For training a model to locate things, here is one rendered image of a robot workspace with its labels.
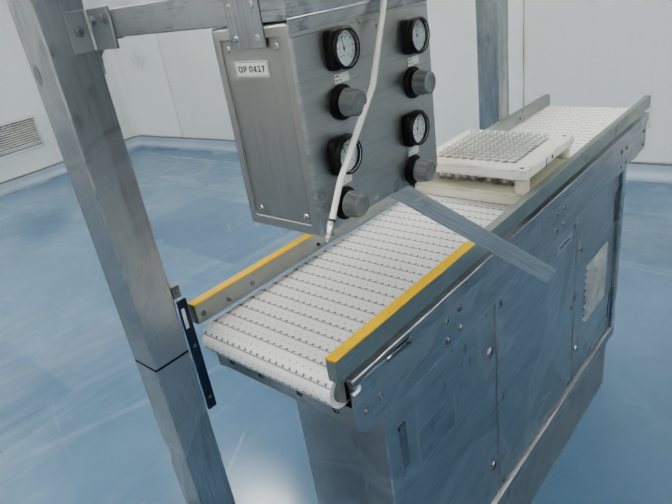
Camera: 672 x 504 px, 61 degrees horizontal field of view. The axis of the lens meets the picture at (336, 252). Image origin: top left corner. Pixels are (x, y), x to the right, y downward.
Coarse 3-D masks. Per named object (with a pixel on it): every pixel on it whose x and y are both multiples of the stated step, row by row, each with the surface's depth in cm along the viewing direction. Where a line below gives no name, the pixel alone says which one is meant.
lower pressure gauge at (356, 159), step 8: (344, 136) 55; (328, 144) 54; (336, 144) 54; (344, 144) 54; (360, 144) 56; (328, 152) 54; (336, 152) 54; (344, 152) 54; (360, 152) 56; (336, 160) 54; (352, 160) 55; (360, 160) 56; (336, 168) 55; (352, 168) 56
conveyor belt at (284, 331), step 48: (576, 144) 136; (384, 240) 103; (432, 240) 101; (288, 288) 92; (336, 288) 90; (384, 288) 88; (240, 336) 82; (288, 336) 80; (336, 336) 78; (288, 384) 75
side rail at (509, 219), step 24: (648, 96) 152; (624, 120) 138; (600, 144) 128; (576, 168) 118; (528, 192) 105; (552, 192) 110; (504, 216) 97; (456, 264) 86; (432, 288) 81; (408, 312) 77; (384, 336) 74; (360, 360) 71
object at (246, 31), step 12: (228, 0) 51; (240, 0) 50; (252, 0) 49; (228, 12) 51; (240, 12) 50; (252, 12) 49; (228, 24) 52; (240, 24) 51; (252, 24) 50; (240, 36) 52; (252, 36) 51; (264, 36) 50; (240, 48) 52
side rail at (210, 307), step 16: (544, 96) 168; (528, 112) 160; (496, 128) 147; (384, 208) 116; (352, 224) 109; (320, 240) 103; (288, 256) 97; (304, 256) 100; (256, 272) 92; (272, 272) 95; (240, 288) 90; (256, 288) 93; (208, 304) 86; (224, 304) 88
